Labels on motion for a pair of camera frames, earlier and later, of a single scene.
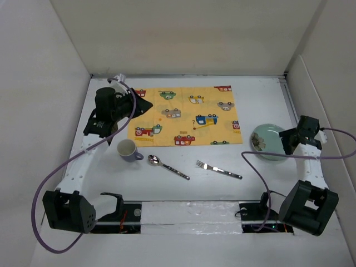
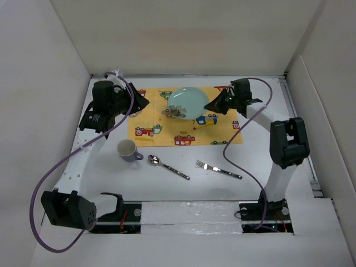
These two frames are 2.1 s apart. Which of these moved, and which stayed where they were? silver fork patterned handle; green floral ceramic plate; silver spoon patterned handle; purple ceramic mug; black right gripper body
Moved: green floral ceramic plate; black right gripper body
Stayed: purple ceramic mug; silver fork patterned handle; silver spoon patterned handle
